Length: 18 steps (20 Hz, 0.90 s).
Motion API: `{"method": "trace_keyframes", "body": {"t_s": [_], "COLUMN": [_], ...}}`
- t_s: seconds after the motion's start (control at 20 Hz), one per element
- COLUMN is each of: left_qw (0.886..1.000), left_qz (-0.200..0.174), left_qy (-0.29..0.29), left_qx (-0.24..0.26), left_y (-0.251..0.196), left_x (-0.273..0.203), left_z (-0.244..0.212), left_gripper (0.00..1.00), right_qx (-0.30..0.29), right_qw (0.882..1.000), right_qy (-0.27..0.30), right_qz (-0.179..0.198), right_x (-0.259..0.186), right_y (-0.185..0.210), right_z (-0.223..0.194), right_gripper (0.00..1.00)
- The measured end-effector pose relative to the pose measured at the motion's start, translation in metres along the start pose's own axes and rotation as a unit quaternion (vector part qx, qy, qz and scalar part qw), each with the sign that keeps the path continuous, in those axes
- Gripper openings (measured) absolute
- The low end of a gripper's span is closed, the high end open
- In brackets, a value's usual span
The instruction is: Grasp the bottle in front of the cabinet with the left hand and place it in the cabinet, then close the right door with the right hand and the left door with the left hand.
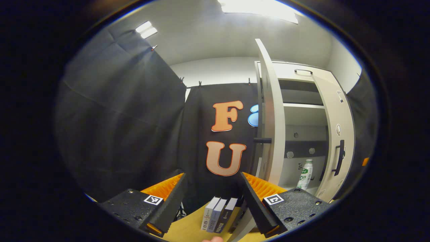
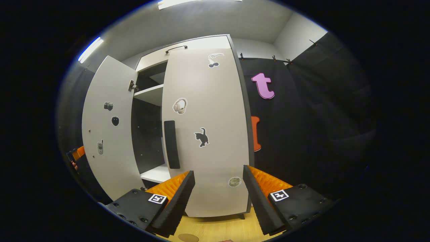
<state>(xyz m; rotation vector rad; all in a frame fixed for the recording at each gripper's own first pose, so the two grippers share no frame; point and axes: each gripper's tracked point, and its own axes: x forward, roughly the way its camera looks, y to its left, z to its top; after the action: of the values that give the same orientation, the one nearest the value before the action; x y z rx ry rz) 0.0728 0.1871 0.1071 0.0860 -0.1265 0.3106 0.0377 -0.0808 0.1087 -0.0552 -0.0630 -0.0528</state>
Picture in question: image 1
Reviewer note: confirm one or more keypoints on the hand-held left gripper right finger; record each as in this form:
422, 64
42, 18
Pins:
257, 205

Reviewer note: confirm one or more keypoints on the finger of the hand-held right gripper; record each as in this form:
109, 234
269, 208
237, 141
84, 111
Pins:
365, 162

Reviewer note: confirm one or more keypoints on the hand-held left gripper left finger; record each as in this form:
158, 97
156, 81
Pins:
171, 205

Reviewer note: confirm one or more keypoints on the white green label bottle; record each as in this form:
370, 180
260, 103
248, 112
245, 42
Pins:
305, 176

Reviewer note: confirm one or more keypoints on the white cabinet door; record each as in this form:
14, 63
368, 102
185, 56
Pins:
272, 117
332, 107

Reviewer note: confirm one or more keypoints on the light grey book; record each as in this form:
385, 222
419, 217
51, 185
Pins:
208, 215

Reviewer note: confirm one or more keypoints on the blue grey book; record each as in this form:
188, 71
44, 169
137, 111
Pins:
216, 215

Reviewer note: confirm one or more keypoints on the black backdrop cloth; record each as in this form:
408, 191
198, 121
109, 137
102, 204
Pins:
117, 117

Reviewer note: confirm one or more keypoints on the white cabinet top flap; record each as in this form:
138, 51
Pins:
285, 70

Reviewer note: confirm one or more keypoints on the small ceiling light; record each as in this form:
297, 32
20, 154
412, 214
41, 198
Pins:
146, 29

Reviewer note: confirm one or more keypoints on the large ceiling light panel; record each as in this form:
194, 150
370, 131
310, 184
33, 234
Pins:
255, 8

